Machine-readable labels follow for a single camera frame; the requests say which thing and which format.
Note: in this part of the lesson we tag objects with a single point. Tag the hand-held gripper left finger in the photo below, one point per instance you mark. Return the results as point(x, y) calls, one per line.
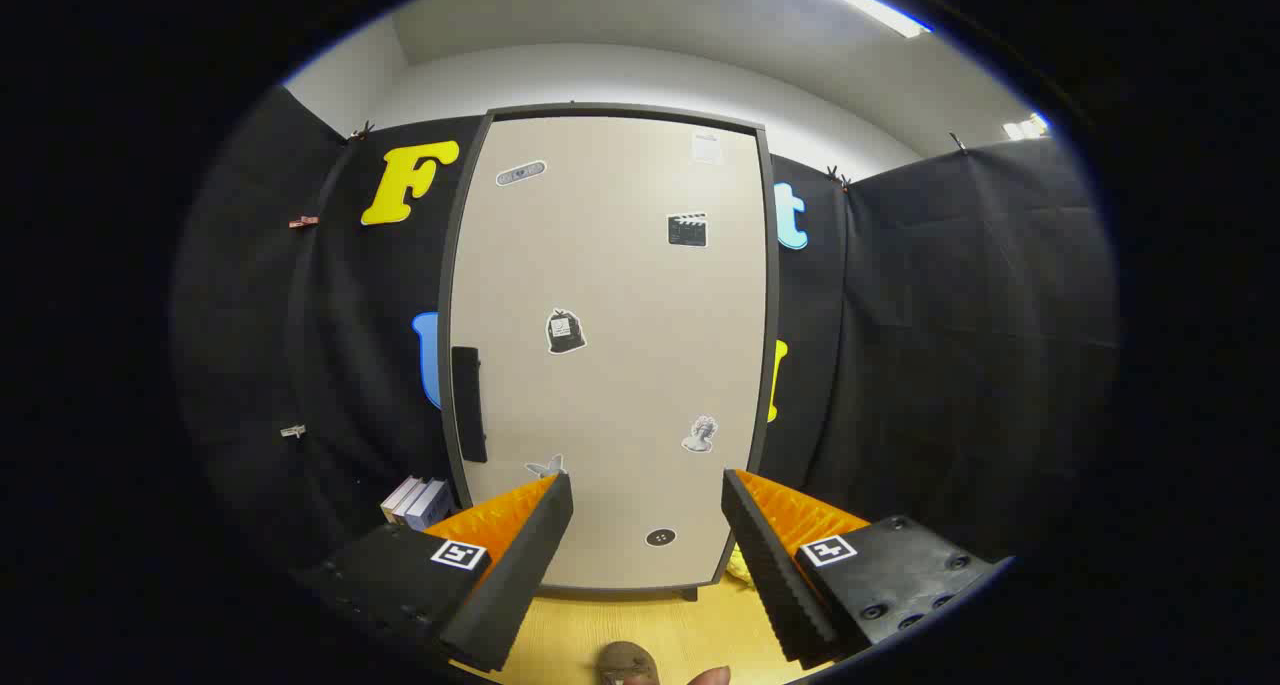
point(520, 575)

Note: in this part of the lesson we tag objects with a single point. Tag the blue cover book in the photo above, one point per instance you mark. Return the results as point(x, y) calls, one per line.
point(433, 507)

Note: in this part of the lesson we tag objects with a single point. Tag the grey shoe cabinet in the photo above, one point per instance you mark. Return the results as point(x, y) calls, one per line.
point(773, 295)

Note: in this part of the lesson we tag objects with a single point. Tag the small ceiling light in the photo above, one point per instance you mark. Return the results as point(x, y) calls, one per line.
point(1026, 126)

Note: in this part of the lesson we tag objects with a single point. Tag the brown fuzzy shoe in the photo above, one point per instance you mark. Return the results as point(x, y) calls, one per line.
point(625, 657)

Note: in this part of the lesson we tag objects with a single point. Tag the black backdrop cloth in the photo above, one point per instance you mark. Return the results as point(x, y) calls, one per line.
point(950, 315)

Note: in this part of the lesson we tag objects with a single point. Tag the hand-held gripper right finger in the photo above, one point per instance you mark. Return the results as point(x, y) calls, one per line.
point(775, 575)

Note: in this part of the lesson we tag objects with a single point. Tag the yellow plush toy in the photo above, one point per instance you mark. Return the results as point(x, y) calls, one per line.
point(738, 565)

